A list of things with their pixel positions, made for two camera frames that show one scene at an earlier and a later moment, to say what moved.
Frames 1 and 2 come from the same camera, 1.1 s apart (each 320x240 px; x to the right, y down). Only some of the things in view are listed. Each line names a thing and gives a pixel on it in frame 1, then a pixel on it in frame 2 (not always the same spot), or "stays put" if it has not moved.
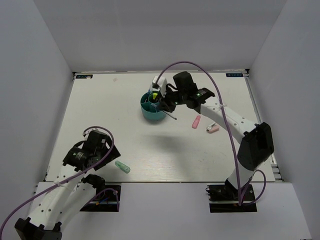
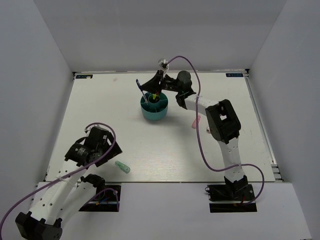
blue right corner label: [234, 74] stays put
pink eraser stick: [196, 122] stays put
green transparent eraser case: [122, 167] stays put
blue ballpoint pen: [156, 107] to [139, 85]
